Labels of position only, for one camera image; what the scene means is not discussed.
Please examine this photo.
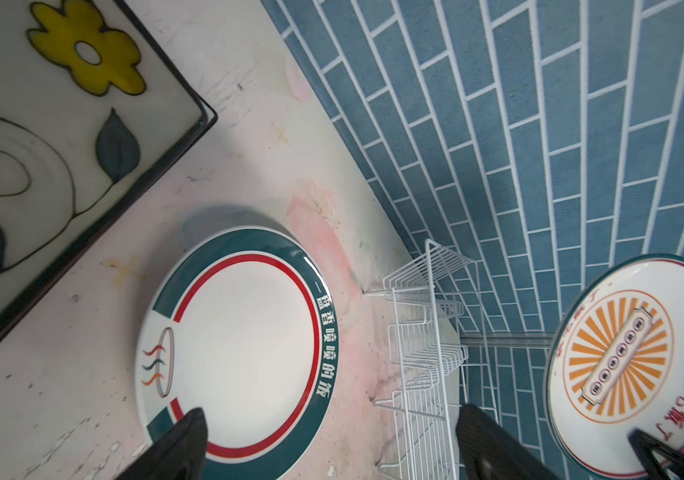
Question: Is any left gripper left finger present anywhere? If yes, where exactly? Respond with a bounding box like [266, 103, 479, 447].
[117, 408, 208, 480]

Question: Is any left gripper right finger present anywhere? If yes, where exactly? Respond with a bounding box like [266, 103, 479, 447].
[457, 404, 557, 480]

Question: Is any white wire dish rack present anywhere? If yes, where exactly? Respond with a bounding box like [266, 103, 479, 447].
[366, 239, 500, 479]

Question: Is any round plate red rim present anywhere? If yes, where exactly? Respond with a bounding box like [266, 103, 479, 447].
[135, 226, 340, 479]

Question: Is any round plate orange sunburst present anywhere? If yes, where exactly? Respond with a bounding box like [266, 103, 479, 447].
[544, 254, 684, 479]

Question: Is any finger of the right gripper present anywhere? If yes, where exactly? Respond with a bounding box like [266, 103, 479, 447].
[629, 429, 684, 480]

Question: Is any floral black square plate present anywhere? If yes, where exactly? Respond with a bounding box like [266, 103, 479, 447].
[0, 1, 218, 342]

